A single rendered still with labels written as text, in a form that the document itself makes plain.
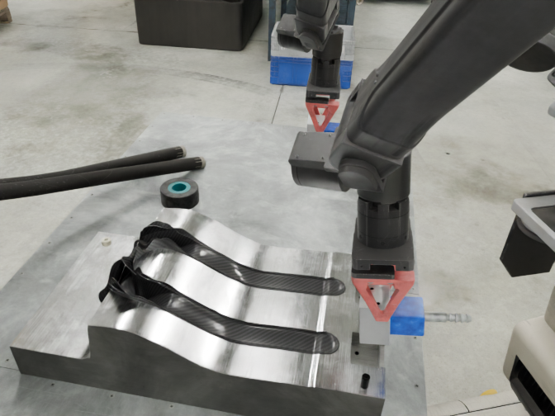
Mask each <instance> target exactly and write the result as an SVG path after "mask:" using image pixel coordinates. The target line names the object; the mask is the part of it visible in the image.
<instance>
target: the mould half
mask: <svg viewBox="0 0 555 416"><path fill-rule="evenodd" d="M155 221H161V222H165V223H168V224H170V225H172V226H173V227H174V228H182V229H185V230H186V231H187V232H188V233H189V234H191V235H192V236H194V237H195V238H197V239H199V240H200V241H202V242H203V243H205V244H206V245H208V246H210V247H211V248H214V249H215V250H216V251H218V252H220V253H222V254H224V255H226V256H227V257H229V258H231V259H233V260H235V261H236V262H239V263H242V264H244V265H245V266H248V267H252V268H254V269H258V270H263V271H269V272H282V273H291V274H300V275H307V276H314V277H334V279H338V280H340V281H342V282H343V283H344V285H345V291H344V293H343V294H341V295H337V296H335V295H332V296H331V295H324V296H322V295H310V294H303V293H296V292H288V291H274V290H267V289H261V288H255V287H252V286H246V285H244V284H241V283H239V282H237V281H234V280H232V279H230V278H229V277H226V276H224V275H222V274H220V273H219V272H216V271H215V270H213V269H211V268H209V267H208V266H206V265H204V264H202V263H200V262H198V261H197V260H195V259H193V258H190V257H189V256H187V255H184V254H182V253H179V252H177V251H174V250H172V249H168V248H156V249H154V250H151V251H148V252H147V253H145V254H143V255H142V256H141V257H140V258H138V259H137V260H136V262H135V264H134V269H136V268H137V267H140V269H141V271H142V272H143V273H144V274H146V275H148V276H149V277H151V278H153V279H155V280H157V281H164V282H166V283H168V284H169V285H171V286H173V287H174V288H176V289H177V290H179V291H181V292H182V293H183V294H185V295H187V296H189V297H191V298H193V299H194V300H196V301H198V302H200V303H202V304H204V305H205V306H207V307H209V308H211V309H213V310H215V311H217V312H220V313H222V314H224V315H227V316H229V317H231V318H234V319H238V320H242V321H246V322H252V323H258V324H270V325H277V326H283V327H290V328H297V329H307V330H312V331H327V333H331V334H333V335H334V336H335V337H336V338H337V339H338V340H339V349H338V350H337V351H336V352H334V353H332V354H324V355H323V354H309V353H303V352H292V351H285V350H279V349H272V348H265V347H254V346H248V345H243V344H238V343H232V342H228V341H225V340H224V339H221V338H218V337H216V336H214V335H211V334H209V333H207V332H205V331H203V330H201V329H199V328H197V327H195V326H193V325H192V324H190V323H188V322H186V321H184V320H182V319H180V318H179V317H177V316H175V315H173V314H170V313H169V312H167V311H165V310H162V309H160V308H158V307H155V306H153V305H150V304H147V303H144V302H140V301H137V300H132V299H127V298H125V297H123V296H120V295H117V294H116V293H114V292H113V291H111V290H110V291H109V292H108V294H107V296H106V297H105V299H104V301H103V302H102V303H101V301H100V300H99V298H98V294H99V292H100V291H101V290H103V289H104V288H105V287H106V285H107V281H108V278H109V274H110V270H111V266H112V265H113V264H114V262H116V261H117V260H119V259H121V257H123V256H125V257H127V256H129V255H130V253H131V251H132V249H133V247H134V242H135V241H136V240H138V239H140V238H139V237H133V236H127V235H121V234H111V233H105V232H98V233H97V234H96V236H95V237H94V238H93V239H92V241H91V242H90V244H89V245H88V246H87V247H86V248H85V249H84V251H83V252H82V253H81V255H80V256H79V257H78V259H77V260H76V261H75V263H74V264H73V266H72V267H71V268H70V269H69V270H68V271H67V272H66V274H65V275H64V277H63V278H62V279H61V280H60V282H59V283H58V285H57V286H56V287H55V288H54V289H53V290H52V292H51V293H50V294H49V296H48V297H47V298H46V300H45V301H44V302H43V304H42V305H41V306H40V308H39V309H38V310H37V311H36V312H35V313H34V315H33V316H32V317H31V319H30V320H29V321H28V323H27V324H26V326H25V327H24V328H23V329H22V331H21V332H20V333H19V334H18V335H17V337H16V338H15V339H14V340H13V342H12V343H11V345H10V346H9V347H10V348H11V351H12V354H13V356H14V358H15V361H16V363H17V366H18V368H19V371H20V373H21V374H25V375H30V376H38V377H42V378H47V379H51V380H56V381H64V382H68V383H74V384H78V385H86V386H91V387H95V388H99V389H104V390H112V391H117V392H121V393H126V394H131V395H138V396H144V397H148V398H152V399H161V400H165V401H169V402H174V403H179V404H187V405H191V406H196V407H201V408H205V409H213V410H218V411H222V412H227V413H232V414H239V415H244V416H381V415H382V410H383V406H384V403H385V399H386V368H385V367H381V369H379V368H375V367H370V366H360V365H355V364H350V353H351V342H352V332H355V333H359V304H358V303H354V302H355V291H356V287H355V286H354V284H353V283H352V280H351V268H352V254H350V253H339V252H331V253H328V252H322V251H315V250H306V249H297V248H281V247H274V246H268V245H265V244H261V243H257V242H255V241H253V240H251V239H248V238H246V237H244V236H243V235H241V234H238V233H236V232H235V231H234V230H232V229H230V228H228V227H226V226H224V225H223V224H221V223H219V222H217V221H216V220H213V219H212V218H210V217H208V216H206V215H203V214H201V213H198V212H196V211H193V210H187V209H178V208H163V209H162V211H161V212H160V214H159V216H158V217H157V219H156V220H155ZM105 237H109V238H111V245H110V246H107V247H104V246H102V241H101V240H102V239H103V238H105ZM364 373H367V374H369V375H370V381H369V385H368V388H367V389H363V388H361V386H360V383H361V379H362V375H363V374H364Z"/></svg>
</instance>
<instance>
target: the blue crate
mask: <svg viewBox="0 0 555 416"><path fill-rule="evenodd" d="M270 59H271V60H270V61H271V64H270V83H271V84H278V85H291V86H303V87H306V86H307V81H308V78H309V73H310V72H311V59H312V58H299V57H286V56H272V55H271V58H270ZM352 68H353V60H340V69H339V75H340V89H348V88H350V83H351V75H352Z"/></svg>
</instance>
